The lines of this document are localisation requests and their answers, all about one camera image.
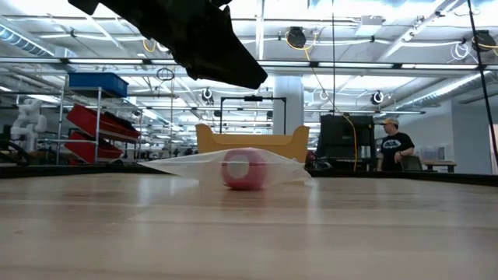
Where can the metal storage rack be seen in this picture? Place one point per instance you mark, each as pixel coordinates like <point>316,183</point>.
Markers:
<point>60,124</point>

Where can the thin black vertical pole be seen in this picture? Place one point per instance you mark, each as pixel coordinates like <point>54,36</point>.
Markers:
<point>333,58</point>

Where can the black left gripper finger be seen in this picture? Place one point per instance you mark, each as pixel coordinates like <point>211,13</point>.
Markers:
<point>233,70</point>

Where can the clear plastic zip bag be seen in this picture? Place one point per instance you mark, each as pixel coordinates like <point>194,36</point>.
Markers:
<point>186,167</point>

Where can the black equipment box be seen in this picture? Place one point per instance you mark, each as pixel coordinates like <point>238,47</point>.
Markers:
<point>342,136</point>

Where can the person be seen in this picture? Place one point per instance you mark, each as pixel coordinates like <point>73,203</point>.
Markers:
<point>395,145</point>

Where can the red elastic bandage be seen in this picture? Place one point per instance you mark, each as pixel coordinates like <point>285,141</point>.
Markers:
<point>253,175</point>

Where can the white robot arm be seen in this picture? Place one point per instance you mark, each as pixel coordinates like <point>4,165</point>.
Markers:
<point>29,120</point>

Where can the long ceiling light strip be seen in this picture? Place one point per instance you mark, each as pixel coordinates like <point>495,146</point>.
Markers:
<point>105,61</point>

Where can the brown wooden table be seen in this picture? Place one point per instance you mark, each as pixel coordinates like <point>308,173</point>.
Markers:
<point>439,165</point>

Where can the blue plastic crate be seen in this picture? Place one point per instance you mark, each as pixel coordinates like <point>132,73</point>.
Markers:
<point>97,83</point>

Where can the yellow plastic bin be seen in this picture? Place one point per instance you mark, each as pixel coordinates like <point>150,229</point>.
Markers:
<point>253,144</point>

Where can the red plastic bin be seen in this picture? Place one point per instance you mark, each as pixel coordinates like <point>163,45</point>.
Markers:
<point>85,149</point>
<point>93,120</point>

